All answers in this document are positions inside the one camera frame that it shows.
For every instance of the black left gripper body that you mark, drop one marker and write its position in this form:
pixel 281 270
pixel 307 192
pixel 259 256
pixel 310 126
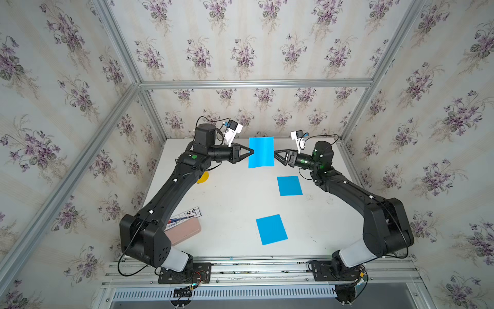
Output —
pixel 228 154

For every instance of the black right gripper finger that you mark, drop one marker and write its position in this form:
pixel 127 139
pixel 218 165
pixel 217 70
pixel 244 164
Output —
pixel 283 158
pixel 283 152

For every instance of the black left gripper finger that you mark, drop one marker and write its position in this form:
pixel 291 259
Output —
pixel 238 157
pixel 242 150

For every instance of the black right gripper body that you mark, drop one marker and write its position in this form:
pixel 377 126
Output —
pixel 303 161

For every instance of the blue paper sheet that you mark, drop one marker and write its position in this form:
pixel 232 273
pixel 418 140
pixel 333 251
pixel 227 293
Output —
pixel 263 152
pixel 289 186
pixel 271 229

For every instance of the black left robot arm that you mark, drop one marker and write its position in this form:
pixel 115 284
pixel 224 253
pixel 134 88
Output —
pixel 142 235

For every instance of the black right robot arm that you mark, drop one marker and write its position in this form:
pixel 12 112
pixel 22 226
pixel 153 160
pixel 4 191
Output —
pixel 386 228

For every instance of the yellow pen cup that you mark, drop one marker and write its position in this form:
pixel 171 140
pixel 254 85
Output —
pixel 203 178

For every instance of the blue paper sheet front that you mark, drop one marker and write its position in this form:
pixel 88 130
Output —
pixel 271 229

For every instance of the white pen box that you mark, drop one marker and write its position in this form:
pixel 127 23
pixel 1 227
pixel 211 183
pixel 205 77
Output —
pixel 182 217

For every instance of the pink pencil case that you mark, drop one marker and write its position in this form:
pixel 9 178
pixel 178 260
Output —
pixel 184 231

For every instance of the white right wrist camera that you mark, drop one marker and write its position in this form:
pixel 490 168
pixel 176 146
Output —
pixel 300 138

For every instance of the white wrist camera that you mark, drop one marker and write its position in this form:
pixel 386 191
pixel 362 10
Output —
pixel 233 128
pixel 300 138

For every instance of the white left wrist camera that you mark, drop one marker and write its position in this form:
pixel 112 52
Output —
pixel 233 128

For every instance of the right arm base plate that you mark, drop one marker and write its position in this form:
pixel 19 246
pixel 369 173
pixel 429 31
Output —
pixel 334 270

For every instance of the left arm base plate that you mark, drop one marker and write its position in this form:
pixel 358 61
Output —
pixel 184 273

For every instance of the aluminium rail frame front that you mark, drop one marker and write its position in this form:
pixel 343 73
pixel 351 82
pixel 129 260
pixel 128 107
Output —
pixel 250 278

